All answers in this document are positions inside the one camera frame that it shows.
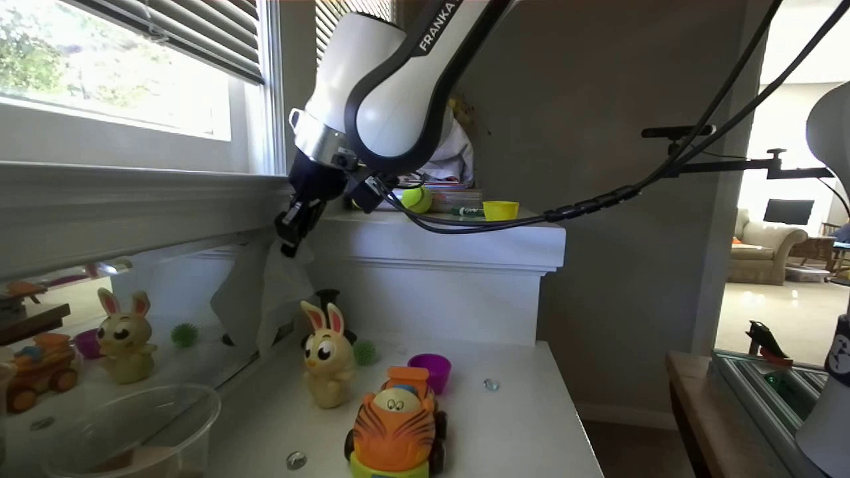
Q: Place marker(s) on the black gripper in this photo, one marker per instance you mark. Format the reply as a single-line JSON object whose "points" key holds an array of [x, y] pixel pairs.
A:
{"points": [[321, 183]]}

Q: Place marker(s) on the white paper towel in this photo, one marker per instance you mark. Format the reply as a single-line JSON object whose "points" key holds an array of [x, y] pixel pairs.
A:
{"points": [[282, 300]]}

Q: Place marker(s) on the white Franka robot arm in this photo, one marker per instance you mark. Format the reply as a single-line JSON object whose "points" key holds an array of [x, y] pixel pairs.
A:
{"points": [[380, 106]]}

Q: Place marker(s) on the yellow-green tennis ball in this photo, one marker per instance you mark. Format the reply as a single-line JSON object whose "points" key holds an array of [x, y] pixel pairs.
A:
{"points": [[416, 200]]}

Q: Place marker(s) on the yellow bunny toy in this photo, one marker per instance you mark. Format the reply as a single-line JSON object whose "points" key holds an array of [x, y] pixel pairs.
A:
{"points": [[329, 362]]}

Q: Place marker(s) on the green spiky ball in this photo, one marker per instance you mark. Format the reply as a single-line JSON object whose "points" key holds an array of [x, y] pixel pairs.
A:
{"points": [[366, 352]]}

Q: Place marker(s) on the tall white cabinet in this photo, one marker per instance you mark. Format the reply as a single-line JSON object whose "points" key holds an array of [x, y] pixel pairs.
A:
{"points": [[443, 275]]}

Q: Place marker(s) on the green Expo marker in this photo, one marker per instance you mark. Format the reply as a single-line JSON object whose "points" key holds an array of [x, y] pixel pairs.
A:
{"points": [[461, 210]]}

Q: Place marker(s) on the small purple cup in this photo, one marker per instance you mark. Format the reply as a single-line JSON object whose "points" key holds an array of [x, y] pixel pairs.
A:
{"points": [[435, 373]]}

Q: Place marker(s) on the slatted window blind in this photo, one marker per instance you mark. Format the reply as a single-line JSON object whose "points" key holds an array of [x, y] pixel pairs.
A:
{"points": [[194, 36]]}

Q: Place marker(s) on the orange tiger toy car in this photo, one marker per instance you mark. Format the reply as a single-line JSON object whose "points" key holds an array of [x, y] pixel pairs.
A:
{"points": [[399, 425]]}

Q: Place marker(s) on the small clear glass bead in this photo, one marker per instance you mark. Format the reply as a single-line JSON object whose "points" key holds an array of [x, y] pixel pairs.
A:
{"points": [[295, 459], [489, 386]]}

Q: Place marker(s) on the clear plastic bowl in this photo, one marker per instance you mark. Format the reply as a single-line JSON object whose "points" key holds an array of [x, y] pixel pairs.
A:
{"points": [[168, 425]]}

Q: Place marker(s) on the low white counter cabinet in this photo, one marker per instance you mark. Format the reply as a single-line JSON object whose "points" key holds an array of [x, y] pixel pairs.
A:
{"points": [[522, 425]]}

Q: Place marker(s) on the beige couch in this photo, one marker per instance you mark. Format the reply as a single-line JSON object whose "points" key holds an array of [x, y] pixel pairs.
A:
{"points": [[767, 253]]}

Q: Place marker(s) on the dark television screen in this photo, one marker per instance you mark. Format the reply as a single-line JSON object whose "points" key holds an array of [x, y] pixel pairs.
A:
{"points": [[788, 212]]}

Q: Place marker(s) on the wall mirror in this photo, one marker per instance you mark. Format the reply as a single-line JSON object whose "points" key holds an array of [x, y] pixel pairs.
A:
{"points": [[168, 293]]}

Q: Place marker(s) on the black stereo camera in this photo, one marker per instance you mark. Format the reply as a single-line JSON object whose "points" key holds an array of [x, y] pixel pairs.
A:
{"points": [[679, 130]]}

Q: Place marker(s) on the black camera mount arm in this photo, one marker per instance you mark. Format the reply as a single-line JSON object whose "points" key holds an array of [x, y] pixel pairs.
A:
{"points": [[752, 166]]}

